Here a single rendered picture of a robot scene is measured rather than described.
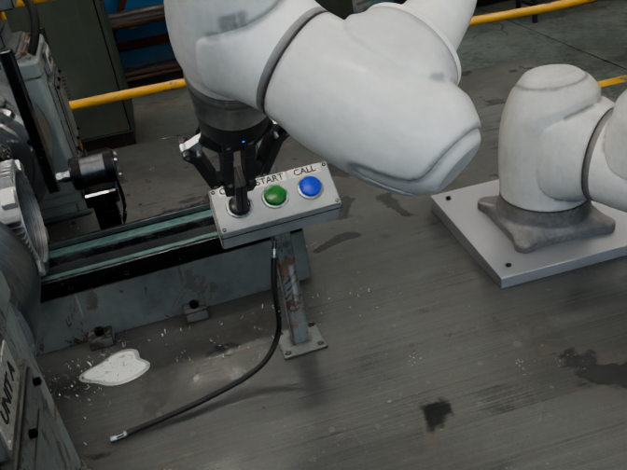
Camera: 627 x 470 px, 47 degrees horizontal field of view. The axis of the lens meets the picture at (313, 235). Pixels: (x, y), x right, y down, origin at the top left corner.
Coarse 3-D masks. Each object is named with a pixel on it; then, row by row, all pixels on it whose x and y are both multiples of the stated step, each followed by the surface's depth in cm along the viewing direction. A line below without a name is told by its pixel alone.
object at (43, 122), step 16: (0, 96) 132; (0, 112) 126; (16, 112) 129; (0, 128) 127; (16, 128) 128; (48, 128) 143; (0, 144) 128; (16, 144) 129; (48, 144) 137; (0, 160) 125; (32, 160) 131; (32, 176) 133
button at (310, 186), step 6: (306, 180) 97; (312, 180) 97; (318, 180) 98; (300, 186) 97; (306, 186) 97; (312, 186) 97; (318, 186) 97; (306, 192) 97; (312, 192) 97; (318, 192) 97
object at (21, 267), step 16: (0, 224) 91; (0, 240) 88; (16, 240) 92; (0, 256) 85; (16, 256) 88; (32, 256) 94; (16, 272) 86; (32, 272) 91; (16, 288) 83; (32, 288) 89; (16, 304) 81; (32, 304) 86; (32, 320) 84; (32, 336) 82; (32, 352) 83
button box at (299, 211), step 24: (312, 168) 99; (216, 192) 96; (264, 192) 97; (288, 192) 97; (336, 192) 98; (216, 216) 95; (240, 216) 95; (264, 216) 95; (288, 216) 96; (312, 216) 98; (336, 216) 101; (240, 240) 97
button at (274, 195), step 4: (268, 188) 96; (272, 188) 96; (276, 188) 96; (280, 188) 96; (268, 192) 96; (272, 192) 96; (276, 192) 96; (280, 192) 96; (284, 192) 96; (264, 196) 96; (268, 196) 96; (272, 196) 96; (276, 196) 96; (280, 196) 96; (284, 196) 96; (268, 200) 96; (272, 200) 96; (276, 200) 96; (280, 200) 96; (284, 200) 96; (272, 204) 96; (276, 204) 96; (280, 204) 96
